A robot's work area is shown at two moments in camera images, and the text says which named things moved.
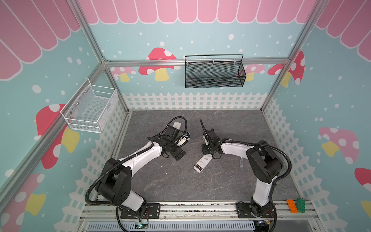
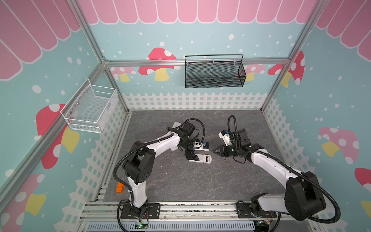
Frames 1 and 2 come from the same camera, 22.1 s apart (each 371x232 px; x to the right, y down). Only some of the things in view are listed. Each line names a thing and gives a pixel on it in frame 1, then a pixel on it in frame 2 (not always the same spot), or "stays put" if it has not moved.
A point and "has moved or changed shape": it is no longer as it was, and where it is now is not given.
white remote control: (177, 125) stays put
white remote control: (203, 162) has moved or changed shape
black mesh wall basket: (211, 71) stays put
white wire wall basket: (90, 107) stays put
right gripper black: (209, 137) -> (229, 149)
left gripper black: (175, 153) -> (189, 155)
